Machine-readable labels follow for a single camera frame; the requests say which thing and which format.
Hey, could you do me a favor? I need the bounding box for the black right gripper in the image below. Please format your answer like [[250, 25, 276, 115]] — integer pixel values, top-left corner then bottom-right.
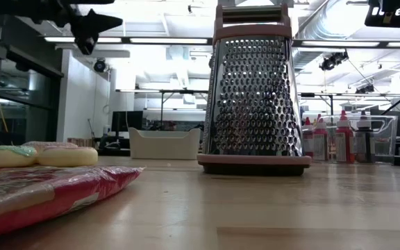
[[364, 0, 400, 28]]

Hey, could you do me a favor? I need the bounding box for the dark purple paint bottle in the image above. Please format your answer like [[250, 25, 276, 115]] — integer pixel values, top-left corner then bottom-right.
[[354, 110, 374, 163]]

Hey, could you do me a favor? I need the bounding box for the magenta paint bottle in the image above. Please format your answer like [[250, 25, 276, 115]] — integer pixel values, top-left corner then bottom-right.
[[302, 117, 315, 161], [312, 116, 329, 163]]

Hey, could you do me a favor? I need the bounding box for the green frosted toy donut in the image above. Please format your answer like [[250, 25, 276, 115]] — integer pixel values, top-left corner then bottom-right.
[[0, 144, 38, 169]]

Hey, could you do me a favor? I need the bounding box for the red snack packet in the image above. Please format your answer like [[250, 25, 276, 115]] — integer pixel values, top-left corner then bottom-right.
[[0, 165, 144, 242]]

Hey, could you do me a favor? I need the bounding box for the round black speaker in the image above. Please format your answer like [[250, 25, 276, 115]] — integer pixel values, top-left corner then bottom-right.
[[93, 58, 107, 73]]

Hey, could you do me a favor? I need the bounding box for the clear plastic container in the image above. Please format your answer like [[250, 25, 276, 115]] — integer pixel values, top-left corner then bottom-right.
[[324, 114, 399, 164]]

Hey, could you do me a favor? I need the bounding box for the grey plastic bin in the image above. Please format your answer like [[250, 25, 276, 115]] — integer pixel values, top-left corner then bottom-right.
[[128, 127, 201, 160]]

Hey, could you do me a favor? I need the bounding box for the silver ventilation duct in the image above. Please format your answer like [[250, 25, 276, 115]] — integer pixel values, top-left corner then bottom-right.
[[295, 0, 364, 40]]

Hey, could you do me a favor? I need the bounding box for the black hanging camera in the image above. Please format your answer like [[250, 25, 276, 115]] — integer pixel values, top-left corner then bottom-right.
[[355, 84, 376, 94], [319, 50, 349, 72]]

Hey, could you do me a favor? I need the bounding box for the black background table frame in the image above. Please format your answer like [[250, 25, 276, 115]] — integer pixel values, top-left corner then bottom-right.
[[115, 89, 210, 131], [299, 92, 364, 115]]

